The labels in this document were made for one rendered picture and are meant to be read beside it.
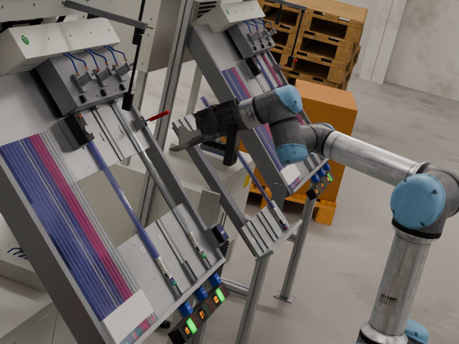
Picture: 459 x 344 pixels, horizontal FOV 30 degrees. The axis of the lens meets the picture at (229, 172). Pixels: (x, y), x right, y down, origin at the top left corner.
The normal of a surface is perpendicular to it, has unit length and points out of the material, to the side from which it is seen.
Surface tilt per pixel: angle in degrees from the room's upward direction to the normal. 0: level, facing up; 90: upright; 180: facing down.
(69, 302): 90
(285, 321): 0
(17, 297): 0
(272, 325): 0
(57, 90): 90
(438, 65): 90
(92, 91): 45
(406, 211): 82
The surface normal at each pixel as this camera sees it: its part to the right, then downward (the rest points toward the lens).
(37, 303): 0.22, -0.93
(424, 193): -0.58, 0.01
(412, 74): -0.23, 0.25
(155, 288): 0.81, -0.45
